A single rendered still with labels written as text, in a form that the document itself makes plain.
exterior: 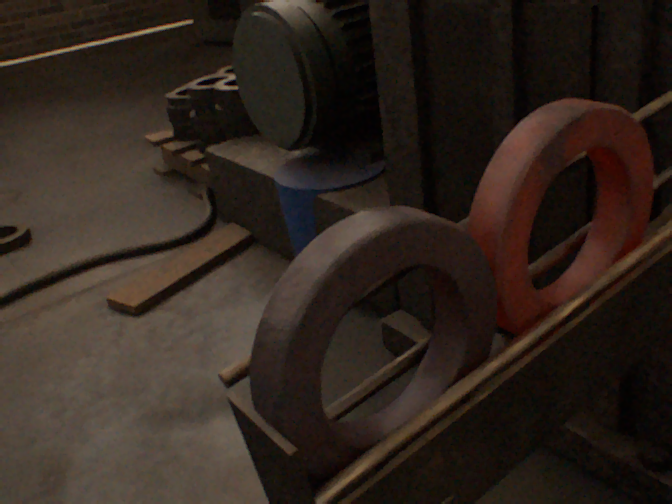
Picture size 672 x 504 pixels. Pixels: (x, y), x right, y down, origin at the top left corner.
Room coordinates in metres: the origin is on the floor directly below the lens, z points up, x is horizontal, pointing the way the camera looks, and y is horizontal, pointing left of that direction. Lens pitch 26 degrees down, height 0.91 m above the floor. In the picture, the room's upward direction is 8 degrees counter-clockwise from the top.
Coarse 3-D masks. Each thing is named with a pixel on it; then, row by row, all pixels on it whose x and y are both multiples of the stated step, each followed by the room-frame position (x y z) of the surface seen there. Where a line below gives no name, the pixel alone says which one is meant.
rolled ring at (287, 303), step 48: (336, 240) 0.38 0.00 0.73; (384, 240) 0.37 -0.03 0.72; (432, 240) 0.39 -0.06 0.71; (288, 288) 0.36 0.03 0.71; (336, 288) 0.35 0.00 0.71; (432, 288) 0.43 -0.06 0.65; (480, 288) 0.42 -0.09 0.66; (288, 336) 0.34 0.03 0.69; (432, 336) 0.43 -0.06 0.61; (480, 336) 0.41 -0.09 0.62; (288, 384) 0.33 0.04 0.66; (432, 384) 0.41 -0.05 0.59; (288, 432) 0.33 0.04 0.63; (336, 432) 0.35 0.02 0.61; (384, 432) 0.38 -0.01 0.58
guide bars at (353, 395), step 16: (640, 112) 0.62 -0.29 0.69; (656, 112) 0.63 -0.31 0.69; (576, 160) 0.57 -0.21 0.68; (656, 176) 0.61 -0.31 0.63; (656, 192) 0.61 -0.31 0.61; (656, 208) 0.61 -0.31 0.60; (464, 224) 0.50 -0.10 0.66; (576, 240) 0.54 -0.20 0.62; (544, 256) 0.52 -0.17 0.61; (560, 256) 0.53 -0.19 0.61; (400, 272) 0.46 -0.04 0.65; (384, 288) 0.45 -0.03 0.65; (416, 352) 0.44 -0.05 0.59; (240, 368) 0.39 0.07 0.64; (384, 368) 0.43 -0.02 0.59; (400, 368) 0.43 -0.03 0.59; (224, 384) 0.38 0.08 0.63; (368, 384) 0.42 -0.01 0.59; (384, 384) 0.42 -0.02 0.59; (352, 400) 0.41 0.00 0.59; (336, 416) 0.40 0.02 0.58
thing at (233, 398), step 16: (240, 400) 0.36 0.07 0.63; (240, 416) 0.36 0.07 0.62; (256, 416) 0.34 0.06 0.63; (256, 432) 0.34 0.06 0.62; (272, 432) 0.33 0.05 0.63; (256, 448) 0.35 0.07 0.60; (272, 448) 0.33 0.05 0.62; (288, 448) 0.31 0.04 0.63; (256, 464) 0.37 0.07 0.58; (272, 464) 0.34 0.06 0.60; (288, 464) 0.31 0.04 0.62; (272, 480) 0.35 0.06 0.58; (288, 480) 0.32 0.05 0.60; (304, 480) 0.31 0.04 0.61; (272, 496) 0.36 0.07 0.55; (288, 496) 0.33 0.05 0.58; (304, 496) 0.31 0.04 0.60
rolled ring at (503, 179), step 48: (528, 144) 0.46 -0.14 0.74; (576, 144) 0.47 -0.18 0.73; (624, 144) 0.50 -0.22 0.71; (480, 192) 0.46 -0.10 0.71; (528, 192) 0.44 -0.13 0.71; (624, 192) 0.51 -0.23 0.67; (480, 240) 0.44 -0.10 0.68; (528, 240) 0.44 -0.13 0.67; (624, 240) 0.50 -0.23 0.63; (528, 288) 0.44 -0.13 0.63; (576, 288) 0.49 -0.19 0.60
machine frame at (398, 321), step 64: (384, 0) 1.32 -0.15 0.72; (448, 0) 1.17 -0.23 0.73; (512, 0) 1.04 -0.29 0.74; (576, 0) 0.98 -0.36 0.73; (640, 0) 0.87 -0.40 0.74; (384, 64) 1.33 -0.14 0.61; (448, 64) 1.18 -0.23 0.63; (512, 64) 1.04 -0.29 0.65; (576, 64) 0.97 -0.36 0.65; (640, 64) 0.87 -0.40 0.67; (384, 128) 1.35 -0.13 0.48; (448, 128) 1.18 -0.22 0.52; (512, 128) 1.04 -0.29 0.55; (448, 192) 1.19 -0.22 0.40; (576, 192) 0.96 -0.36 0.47; (576, 256) 0.96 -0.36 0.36; (384, 320) 1.32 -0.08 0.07; (640, 384) 0.87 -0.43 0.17; (576, 448) 0.90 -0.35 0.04; (640, 448) 0.84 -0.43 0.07
